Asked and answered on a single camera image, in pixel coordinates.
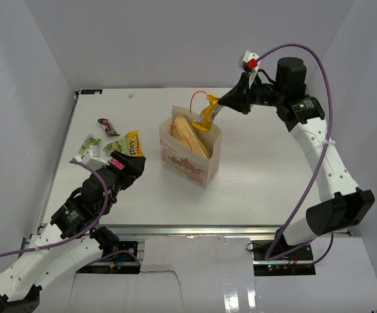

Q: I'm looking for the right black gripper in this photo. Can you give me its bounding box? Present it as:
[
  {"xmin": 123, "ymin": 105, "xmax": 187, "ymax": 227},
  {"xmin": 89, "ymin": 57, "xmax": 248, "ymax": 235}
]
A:
[{"xmin": 218, "ymin": 72, "xmax": 285, "ymax": 115}]

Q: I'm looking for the yellow snack bar wrapper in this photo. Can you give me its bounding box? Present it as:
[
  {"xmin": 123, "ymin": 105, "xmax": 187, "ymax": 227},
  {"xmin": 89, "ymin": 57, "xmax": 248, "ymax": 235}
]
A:
[{"xmin": 191, "ymin": 94, "xmax": 223, "ymax": 132}]

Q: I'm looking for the brown chips bag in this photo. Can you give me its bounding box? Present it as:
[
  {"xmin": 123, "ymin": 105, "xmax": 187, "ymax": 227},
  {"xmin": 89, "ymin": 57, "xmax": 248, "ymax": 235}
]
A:
[{"xmin": 170, "ymin": 115, "xmax": 211, "ymax": 158}]

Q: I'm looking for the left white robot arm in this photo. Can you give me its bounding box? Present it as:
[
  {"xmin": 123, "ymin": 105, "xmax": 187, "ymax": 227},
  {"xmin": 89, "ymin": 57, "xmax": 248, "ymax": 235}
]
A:
[{"xmin": 0, "ymin": 151, "xmax": 146, "ymax": 312}]

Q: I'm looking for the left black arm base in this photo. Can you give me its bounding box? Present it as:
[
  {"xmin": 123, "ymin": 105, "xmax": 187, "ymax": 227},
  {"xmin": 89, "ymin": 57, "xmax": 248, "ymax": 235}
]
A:
[{"xmin": 76, "ymin": 226, "xmax": 141, "ymax": 275}]

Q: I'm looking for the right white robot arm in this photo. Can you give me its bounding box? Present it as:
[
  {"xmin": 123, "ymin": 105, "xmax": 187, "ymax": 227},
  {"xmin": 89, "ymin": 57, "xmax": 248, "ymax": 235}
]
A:
[{"xmin": 219, "ymin": 52, "xmax": 375, "ymax": 260}]

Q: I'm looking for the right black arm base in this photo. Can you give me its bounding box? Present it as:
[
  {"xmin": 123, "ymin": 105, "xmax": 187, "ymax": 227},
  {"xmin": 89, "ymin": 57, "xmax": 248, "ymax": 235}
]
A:
[{"xmin": 246, "ymin": 240, "xmax": 316, "ymax": 277}]

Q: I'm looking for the beige paper bag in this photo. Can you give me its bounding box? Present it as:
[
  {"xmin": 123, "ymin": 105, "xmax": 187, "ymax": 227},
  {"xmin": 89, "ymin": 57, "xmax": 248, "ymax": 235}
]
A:
[{"xmin": 159, "ymin": 106, "xmax": 222, "ymax": 189}]

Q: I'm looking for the yellow m&m's packet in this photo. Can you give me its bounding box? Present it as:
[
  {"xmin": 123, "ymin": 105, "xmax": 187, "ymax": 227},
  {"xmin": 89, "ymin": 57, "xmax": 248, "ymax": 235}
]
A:
[{"xmin": 125, "ymin": 130, "xmax": 143, "ymax": 157}]

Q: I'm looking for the pink candy packet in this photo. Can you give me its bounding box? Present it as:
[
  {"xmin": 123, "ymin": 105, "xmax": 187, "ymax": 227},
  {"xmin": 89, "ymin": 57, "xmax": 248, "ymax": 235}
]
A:
[{"xmin": 109, "ymin": 158, "xmax": 125, "ymax": 170}]

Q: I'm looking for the light green snack packet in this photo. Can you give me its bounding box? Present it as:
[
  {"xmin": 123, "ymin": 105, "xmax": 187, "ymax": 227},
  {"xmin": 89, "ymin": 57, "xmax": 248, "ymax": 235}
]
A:
[{"xmin": 103, "ymin": 138, "xmax": 128, "ymax": 155}]

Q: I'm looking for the purple candy wrapper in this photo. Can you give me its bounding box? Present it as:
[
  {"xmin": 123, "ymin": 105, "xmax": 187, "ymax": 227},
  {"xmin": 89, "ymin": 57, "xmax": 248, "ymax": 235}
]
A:
[{"xmin": 97, "ymin": 118, "xmax": 120, "ymax": 136}]

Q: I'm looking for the left blue label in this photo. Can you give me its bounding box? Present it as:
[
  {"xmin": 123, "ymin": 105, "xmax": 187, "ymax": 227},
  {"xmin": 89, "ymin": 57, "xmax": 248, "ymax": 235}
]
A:
[{"xmin": 80, "ymin": 89, "xmax": 103, "ymax": 95}]

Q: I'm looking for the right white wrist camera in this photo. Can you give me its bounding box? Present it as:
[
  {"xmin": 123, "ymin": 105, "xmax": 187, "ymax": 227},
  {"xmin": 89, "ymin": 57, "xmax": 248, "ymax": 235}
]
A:
[{"xmin": 238, "ymin": 50, "xmax": 260, "ymax": 85}]

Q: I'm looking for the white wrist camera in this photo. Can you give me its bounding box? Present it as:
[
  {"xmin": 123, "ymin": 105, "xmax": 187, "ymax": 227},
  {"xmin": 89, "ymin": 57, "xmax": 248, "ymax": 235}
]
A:
[
  {"xmin": 82, "ymin": 145, "xmax": 109, "ymax": 170},
  {"xmin": 238, "ymin": 50, "xmax": 260, "ymax": 85}
]

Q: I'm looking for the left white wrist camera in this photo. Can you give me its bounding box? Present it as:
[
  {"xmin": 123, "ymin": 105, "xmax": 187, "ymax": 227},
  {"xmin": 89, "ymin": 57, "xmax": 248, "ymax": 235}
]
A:
[{"xmin": 82, "ymin": 145, "xmax": 109, "ymax": 170}]

